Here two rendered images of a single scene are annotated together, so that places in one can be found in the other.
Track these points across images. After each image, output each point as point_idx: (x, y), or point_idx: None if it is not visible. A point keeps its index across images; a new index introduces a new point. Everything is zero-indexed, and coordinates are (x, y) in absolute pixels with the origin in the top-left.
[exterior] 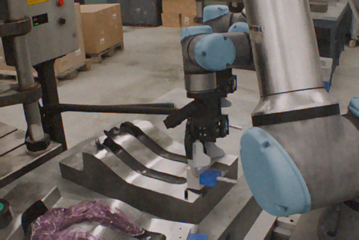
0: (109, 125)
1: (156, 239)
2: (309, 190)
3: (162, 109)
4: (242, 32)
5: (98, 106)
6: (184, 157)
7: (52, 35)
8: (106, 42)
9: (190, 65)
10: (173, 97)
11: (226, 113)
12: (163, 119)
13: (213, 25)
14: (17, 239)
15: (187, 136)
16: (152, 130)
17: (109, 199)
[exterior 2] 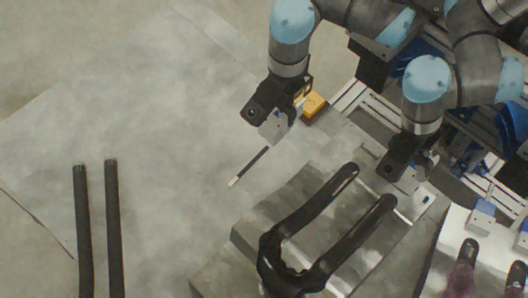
0: (105, 289)
1: (468, 248)
2: None
3: (115, 187)
4: (483, 34)
5: (121, 292)
6: (327, 185)
7: None
8: None
9: (440, 111)
10: (24, 160)
11: (138, 97)
12: (119, 194)
13: (309, 37)
14: None
15: (431, 163)
16: (271, 209)
17: (425, 286)
